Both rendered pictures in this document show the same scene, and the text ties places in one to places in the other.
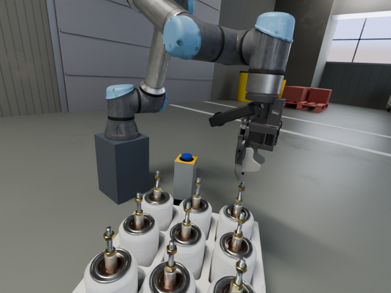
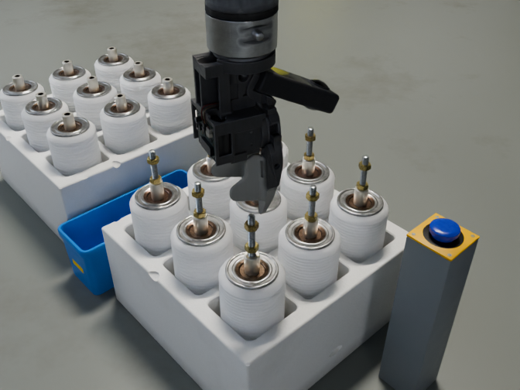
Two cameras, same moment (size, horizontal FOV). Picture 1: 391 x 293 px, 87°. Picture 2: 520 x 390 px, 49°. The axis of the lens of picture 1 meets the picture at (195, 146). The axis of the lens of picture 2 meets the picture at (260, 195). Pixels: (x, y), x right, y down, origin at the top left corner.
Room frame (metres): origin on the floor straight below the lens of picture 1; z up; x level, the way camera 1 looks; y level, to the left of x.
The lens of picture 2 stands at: (0.85, -0.58, 0.81)
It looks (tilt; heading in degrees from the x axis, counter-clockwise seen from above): 36 degrees down; 128
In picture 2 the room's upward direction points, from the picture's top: straight up
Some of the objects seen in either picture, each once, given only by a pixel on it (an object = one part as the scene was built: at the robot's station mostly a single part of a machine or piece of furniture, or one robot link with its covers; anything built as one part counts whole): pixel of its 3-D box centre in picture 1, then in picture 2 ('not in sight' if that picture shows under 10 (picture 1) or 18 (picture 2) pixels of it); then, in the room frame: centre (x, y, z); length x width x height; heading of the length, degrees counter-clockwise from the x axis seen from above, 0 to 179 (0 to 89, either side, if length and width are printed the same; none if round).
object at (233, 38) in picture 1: (231, 47); not in sight; (0.55, -0.06, 0.67); 0.11 x 0.11 x 0.08; 36
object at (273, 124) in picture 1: (260, 121); (237, 102); (0.47, -0.14, 0.52); 0.09 x 0.08 x 0.12; 64
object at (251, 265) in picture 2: (237, 209); (251, 263); (0.48, -0.13, 0.26); 0.02 x 0.02 x 0.03
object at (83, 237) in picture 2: not in sight; (140, 230); (0.10, -0.03, 0.06); 0.30 x 0.11 x 0.12; 81
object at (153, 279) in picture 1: (170, 279); (213, 169); (0.27, 0.03, 0.25); 0.08 x 0.08 x 0.01
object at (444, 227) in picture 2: (186, 157); (443, 231); (0.68, 0.03, 0.32); 0.04 x 0.04 x 0.02
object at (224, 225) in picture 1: (232, 238); (252, 313); (0.48, -0.13, 0.16); 0.10 x 0.10 x 0.18
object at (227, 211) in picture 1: (237, 213); (251, 269); (0.48, -0.13, 0.25); 0.08 x 0.08 x 0.01
